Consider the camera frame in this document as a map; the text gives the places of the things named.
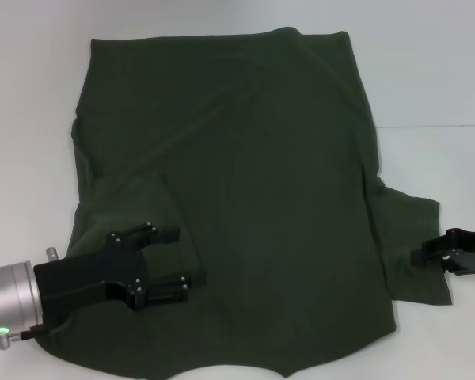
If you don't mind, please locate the dark green t-shirt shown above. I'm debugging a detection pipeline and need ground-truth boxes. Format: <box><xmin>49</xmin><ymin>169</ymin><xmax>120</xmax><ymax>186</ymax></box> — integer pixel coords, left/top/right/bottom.
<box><xmin>31</xmin><ymin>26</ymin><xmax>454</xmax><ymax>379</ymax></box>

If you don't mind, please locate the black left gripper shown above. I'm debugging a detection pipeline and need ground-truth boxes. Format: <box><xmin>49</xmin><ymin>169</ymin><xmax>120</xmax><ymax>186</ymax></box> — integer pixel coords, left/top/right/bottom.
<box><xmin>32</xmin><ymin>222</ymin><xmax>207</xmax><ymax>313</ymax></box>

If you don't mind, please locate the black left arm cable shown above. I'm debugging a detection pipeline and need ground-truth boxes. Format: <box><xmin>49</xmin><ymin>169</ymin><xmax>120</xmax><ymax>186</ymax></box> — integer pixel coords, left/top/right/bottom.
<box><xmin>21</xmin><ymin>311</ymin><xmax>75</xmax><ymax>342</ymax></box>

